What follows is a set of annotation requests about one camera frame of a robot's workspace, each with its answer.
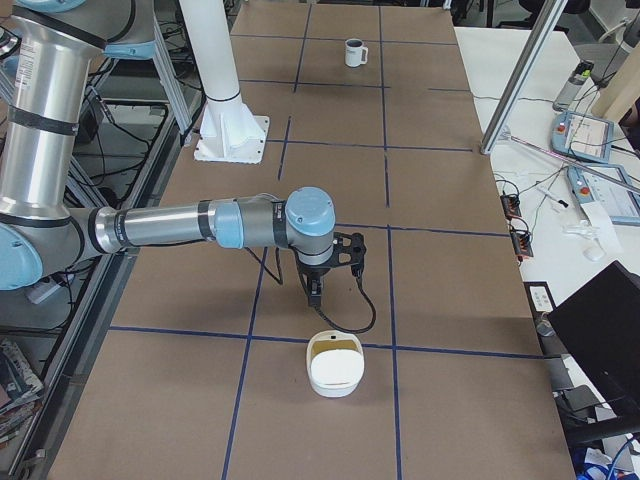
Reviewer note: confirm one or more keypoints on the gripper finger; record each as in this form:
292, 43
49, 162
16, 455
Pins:
314, 288

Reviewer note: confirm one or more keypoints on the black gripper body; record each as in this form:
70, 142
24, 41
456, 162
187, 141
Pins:
313, 273

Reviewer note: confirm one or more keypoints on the white ribbed mug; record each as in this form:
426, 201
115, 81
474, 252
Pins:
356, 53

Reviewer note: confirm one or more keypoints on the white lidded container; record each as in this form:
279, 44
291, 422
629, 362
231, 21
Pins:
335, 363

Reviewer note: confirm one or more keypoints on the orange circuit board near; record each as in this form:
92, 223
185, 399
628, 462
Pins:
522, 243

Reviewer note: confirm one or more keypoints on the orange circuit board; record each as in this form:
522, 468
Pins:
522, 243
511, 205

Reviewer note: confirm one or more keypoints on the orange circuit board far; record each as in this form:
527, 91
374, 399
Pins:
511, 205

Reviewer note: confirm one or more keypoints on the white label card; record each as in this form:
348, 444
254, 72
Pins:
541, 299

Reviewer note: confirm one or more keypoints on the white power strip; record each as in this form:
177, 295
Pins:
42, 290

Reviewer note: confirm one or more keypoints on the black laptop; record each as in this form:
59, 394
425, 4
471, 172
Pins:
599, 327

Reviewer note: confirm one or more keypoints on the teach pendant far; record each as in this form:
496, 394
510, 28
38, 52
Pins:
582, 137

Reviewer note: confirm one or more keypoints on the teach pendant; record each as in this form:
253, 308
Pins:
582, 137
621, 205

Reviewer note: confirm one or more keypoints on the teach pendant near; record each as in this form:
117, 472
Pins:
621, 205

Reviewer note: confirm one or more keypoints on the grey water bottle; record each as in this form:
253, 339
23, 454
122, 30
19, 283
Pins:
573, 85

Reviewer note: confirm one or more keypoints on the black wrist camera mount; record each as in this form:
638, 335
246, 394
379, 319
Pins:
348, 250

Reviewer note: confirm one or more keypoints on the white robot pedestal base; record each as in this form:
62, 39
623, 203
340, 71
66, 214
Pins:
229, 132

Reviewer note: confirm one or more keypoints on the aluminium frame post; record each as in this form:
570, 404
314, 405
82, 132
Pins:
543, 27

